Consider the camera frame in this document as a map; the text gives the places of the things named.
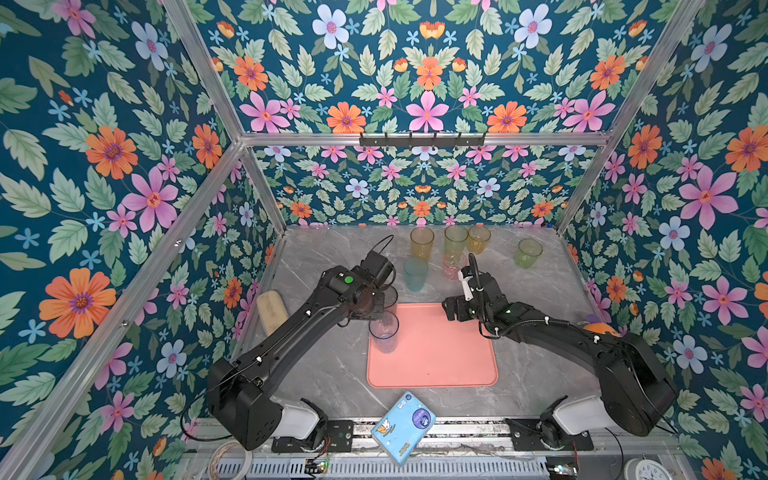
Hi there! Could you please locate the blue cartoon box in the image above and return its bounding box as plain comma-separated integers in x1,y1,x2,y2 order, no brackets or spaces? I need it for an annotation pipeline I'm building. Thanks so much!
371,391,437,466

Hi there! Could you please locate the dark grey plastic cup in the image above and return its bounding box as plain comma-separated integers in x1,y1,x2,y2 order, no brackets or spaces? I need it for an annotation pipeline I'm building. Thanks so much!
383,286,399,310

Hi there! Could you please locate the yellow plastic cup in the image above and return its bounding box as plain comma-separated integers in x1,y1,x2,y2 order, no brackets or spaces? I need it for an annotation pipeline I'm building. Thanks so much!
410,226,435,262

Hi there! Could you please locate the orange plush toy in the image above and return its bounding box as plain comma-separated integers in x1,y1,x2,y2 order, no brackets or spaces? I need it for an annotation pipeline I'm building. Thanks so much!
584,322,620,337

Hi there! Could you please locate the black hook rail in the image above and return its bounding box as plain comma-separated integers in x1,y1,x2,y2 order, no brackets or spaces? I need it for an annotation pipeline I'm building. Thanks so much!
358,132,486,149

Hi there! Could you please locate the pink rectangular tray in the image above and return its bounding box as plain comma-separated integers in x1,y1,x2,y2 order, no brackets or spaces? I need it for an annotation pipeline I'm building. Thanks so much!
367,303,498,389

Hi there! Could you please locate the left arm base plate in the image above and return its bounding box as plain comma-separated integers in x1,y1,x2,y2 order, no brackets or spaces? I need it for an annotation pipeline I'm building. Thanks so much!
271,420,354,455

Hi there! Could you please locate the teal plastic cup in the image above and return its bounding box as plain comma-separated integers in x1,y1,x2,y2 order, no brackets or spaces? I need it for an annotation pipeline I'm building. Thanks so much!
404,257,429,293

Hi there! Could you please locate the clear tape roll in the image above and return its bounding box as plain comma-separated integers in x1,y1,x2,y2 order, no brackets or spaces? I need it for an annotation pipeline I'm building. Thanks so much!
206,440,253,480

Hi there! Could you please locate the olive green plastic cup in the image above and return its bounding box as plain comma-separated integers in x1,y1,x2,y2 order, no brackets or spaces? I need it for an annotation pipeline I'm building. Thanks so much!
444,225,469,256

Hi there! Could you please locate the light green plastic cup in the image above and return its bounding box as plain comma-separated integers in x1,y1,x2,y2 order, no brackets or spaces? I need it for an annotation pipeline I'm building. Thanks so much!
515,238,543,269

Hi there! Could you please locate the amber plastic cup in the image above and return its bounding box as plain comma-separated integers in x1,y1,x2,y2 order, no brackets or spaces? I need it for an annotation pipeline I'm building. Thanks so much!
468,224,492,255

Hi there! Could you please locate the blue translucent plastic cup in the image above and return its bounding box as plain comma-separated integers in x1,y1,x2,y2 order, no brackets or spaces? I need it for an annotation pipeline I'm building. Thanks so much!
369,311,400,354

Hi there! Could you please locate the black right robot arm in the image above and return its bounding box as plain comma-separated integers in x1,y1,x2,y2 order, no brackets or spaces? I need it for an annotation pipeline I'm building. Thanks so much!
442,256,679,449

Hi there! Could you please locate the white clock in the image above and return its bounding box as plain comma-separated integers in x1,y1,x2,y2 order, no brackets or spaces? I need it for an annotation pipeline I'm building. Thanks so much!
623,458,672,480

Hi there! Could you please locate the pink plastic cup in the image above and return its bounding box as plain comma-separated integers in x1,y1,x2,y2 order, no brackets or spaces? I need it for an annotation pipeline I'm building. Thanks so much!
443,252,468,281

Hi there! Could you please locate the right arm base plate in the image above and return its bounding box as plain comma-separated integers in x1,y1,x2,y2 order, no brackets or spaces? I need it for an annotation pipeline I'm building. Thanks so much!
504,418,594,452

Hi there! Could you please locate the beige sponge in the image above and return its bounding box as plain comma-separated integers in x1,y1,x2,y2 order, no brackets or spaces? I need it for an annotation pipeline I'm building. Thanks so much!
256,290,289,336

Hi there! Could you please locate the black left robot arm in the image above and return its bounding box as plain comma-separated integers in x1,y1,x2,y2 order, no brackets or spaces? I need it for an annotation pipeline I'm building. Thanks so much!
206,250,395,451

